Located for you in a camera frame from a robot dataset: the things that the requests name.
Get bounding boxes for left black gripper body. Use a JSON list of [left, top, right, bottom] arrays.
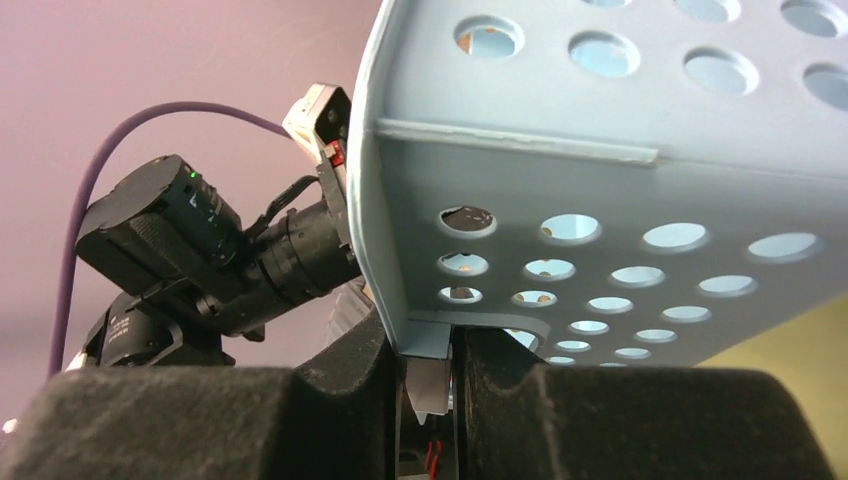
[[75, 155, 360, 337]]

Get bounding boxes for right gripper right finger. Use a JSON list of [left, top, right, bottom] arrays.
[[453, 328, 834, 479]]

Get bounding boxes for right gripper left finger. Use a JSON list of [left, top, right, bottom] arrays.
[[1, 315, 398, 479]]

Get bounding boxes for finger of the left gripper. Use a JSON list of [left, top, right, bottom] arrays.
[[316, 142, 352, 249]]

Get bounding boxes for light blue plastic crate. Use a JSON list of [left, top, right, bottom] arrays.
[[345, 0, 848, 415]]

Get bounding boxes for olive green plastic crate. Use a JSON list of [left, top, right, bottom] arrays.
[[701, 296, 847, 479]]

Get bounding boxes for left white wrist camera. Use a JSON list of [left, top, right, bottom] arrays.
[[281, 82, 351, 165]]

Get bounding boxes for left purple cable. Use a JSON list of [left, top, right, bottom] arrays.
[[47, 101, 296, 379]]

